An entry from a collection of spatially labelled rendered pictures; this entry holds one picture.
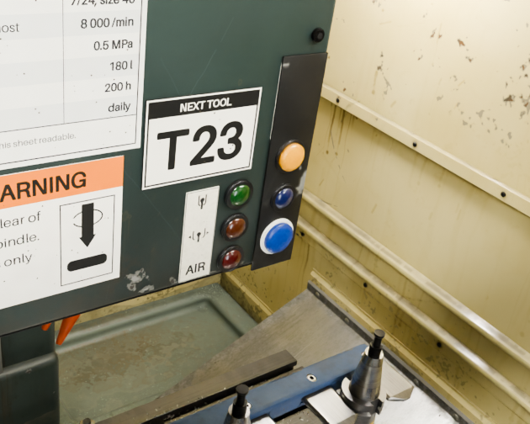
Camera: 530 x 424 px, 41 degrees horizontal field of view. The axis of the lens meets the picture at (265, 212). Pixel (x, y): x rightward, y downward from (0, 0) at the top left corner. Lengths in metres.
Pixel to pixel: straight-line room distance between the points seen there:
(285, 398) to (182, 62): 0.58
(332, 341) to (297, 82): 1.21
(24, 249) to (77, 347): 1.49
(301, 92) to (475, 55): 0.80
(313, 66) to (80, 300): 0.26
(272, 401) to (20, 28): 0.65
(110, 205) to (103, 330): 1.50
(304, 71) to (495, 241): 0.87
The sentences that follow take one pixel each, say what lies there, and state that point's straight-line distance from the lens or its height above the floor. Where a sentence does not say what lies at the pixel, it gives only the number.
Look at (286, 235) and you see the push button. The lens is 0.63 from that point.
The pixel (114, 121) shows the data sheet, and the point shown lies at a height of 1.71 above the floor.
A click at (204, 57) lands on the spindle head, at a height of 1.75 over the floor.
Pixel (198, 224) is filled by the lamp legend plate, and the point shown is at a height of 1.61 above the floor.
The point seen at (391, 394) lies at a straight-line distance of 1.04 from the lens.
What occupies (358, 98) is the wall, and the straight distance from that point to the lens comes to 1.56.
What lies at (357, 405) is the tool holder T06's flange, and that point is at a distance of 1.00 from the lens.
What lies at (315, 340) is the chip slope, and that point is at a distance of 1.73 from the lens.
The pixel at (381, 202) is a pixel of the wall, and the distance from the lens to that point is 1.56.
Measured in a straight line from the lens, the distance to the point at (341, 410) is 0.99.
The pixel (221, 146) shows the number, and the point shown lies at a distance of 0.55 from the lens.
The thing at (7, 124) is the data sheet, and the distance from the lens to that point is 0.46.
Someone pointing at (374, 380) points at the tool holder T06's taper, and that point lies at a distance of 0.99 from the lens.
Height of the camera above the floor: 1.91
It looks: 30 degrees down
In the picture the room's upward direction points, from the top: 9 degrees clockwise
